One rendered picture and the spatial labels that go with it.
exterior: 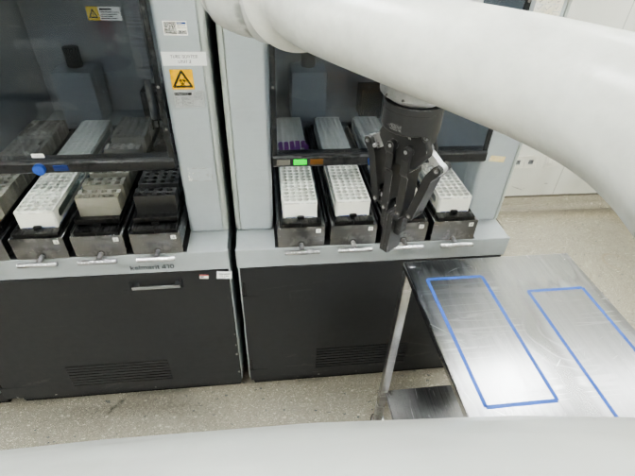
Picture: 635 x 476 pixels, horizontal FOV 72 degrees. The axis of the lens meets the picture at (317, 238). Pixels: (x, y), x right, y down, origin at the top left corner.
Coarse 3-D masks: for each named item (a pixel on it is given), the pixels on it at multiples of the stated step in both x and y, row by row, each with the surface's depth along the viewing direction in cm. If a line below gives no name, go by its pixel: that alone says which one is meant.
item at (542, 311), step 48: (432, 288) 104; (480, 288) 104; (528, 288) 105; (576, 288) 106; (432, 336) 94; (480, 336) 93; (528, 336) 93; (576, 336) 94; (624, 336) 94; (384, 384) 140; (480, 384) 83; (528, 384) 84; (576, 384) 84; (624, 384) 84
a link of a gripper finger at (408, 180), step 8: (408, 152) 55; (408, 160) 56; (400, 168) 58; (408, 168) 57; (416, 168) 59; (408, 176) 58; (416, 176) 59; (400, 184) 60; (408, 184) 59; (416, 184) 60; (400, 192) 60; (408, 192) 60; (400, 200) 61; (408, 200) 61; (400, 208) 61; (392, 216) 62; (400, 216) 62
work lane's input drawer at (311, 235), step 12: (276, 168) 148; (312, 168) 151; (276, 180) 144; (276, 192) 138; (276, 204) 133; (276, 216) 132; (300, 216) 125; (288, 228) 123; (300, 228) 124; (312, 228) 124; (324, 228) 125; (288, 240) 126; (300, 240) 126; (312, 240) 127; (288, 252) 123; (300, 252) 124; (312, 252) 124
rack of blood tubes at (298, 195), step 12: (288, 168) 140; (300, 168) 140; (288, 180) 134; (300, 180) 133; (312, 180) 133; (288, 192) 127; (300, 192) 128; (312, 192) 129; (288, 204) 123; (300, 204) 123; (312, 204) 124; (288, 216) 125
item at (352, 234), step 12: (324, 180) 143; (324, 192) 139; (324, 204) 137; (336, 216) 127; (348, 216) 127; (360, 216) 127; (372, 216) 129; (336, 228) 125; (348, 228) 126; (360, 228) 126; (372, 228) 127; (336, 240) 128; (348, 240) 128; (360, 240) 129; (372, 240) 130
